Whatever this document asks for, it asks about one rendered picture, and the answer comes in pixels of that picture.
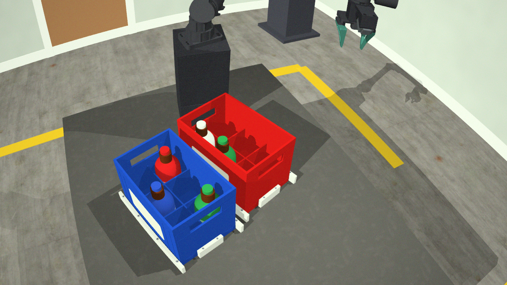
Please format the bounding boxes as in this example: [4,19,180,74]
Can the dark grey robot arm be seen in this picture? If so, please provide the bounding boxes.
[178,0,398,50]

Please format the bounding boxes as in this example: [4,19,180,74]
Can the white bottle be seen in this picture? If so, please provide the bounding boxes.
[195,120,215,146]

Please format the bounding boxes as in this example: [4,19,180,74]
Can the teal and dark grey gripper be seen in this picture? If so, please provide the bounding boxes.
[335,0,376,50]

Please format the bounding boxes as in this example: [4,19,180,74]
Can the red crate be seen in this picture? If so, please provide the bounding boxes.
[179,98,296,213]

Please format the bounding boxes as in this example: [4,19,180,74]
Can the blue plastic bottle crate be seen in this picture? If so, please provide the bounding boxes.
[118,137,236,265]

